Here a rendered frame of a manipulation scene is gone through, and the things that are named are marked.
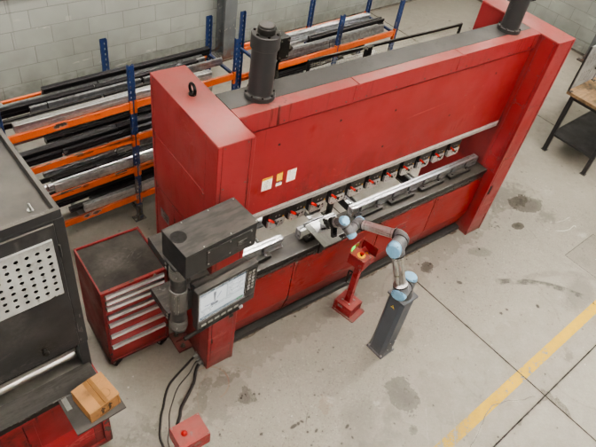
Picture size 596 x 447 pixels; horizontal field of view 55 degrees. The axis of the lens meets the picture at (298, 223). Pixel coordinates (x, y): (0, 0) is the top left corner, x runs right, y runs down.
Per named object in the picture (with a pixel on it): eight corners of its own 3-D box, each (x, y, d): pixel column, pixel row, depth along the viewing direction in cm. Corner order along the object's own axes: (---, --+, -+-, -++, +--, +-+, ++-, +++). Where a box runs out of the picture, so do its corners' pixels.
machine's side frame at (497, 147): (465, 235, 638) (560, 43, 479) (412, 189, 683) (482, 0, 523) (480, 228, 651) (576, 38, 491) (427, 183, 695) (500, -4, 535)
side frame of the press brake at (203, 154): (206, 370, 477) (218, 147, 317) (159, 298, 521) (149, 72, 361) (231, 356, 489) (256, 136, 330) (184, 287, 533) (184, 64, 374)
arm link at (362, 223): (414, 228, 426) (356, 211, 450) (408, 237, 419) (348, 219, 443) (414, 240, 433) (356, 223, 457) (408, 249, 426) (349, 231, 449)
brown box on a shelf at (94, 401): (78, 436, 326) (74, 426, 318) (58, 402, 339) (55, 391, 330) (126, 407, 342) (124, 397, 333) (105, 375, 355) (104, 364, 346)
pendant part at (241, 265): (197, 331, 356) (198, 295, 331) (186, 318, 362) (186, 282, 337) (254, 298, 380) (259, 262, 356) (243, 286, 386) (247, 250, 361)
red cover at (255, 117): (237, 137, 349) (239, 118, 339) (228, 129, 354) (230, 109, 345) (534, 48, 498) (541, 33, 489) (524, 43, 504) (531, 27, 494)
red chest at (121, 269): (113, 373, 463) (101, 296, 393) (88, 328, 489) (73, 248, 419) (169, 346, 487) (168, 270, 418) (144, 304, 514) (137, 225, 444)
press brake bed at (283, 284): (226, 347, 495) (231, 286, 437) (214, 329, 505) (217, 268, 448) (458, 230, 644) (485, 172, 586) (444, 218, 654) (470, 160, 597)
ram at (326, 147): (228, 230, 407) (235, 138, 352) (222, 223, 411) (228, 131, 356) (496, 125, 556) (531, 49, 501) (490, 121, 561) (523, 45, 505)
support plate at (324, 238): (324, 247, 457) (324, 247, 456) (304, 227, 470) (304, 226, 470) (341, 239, 466) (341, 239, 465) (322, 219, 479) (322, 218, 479)
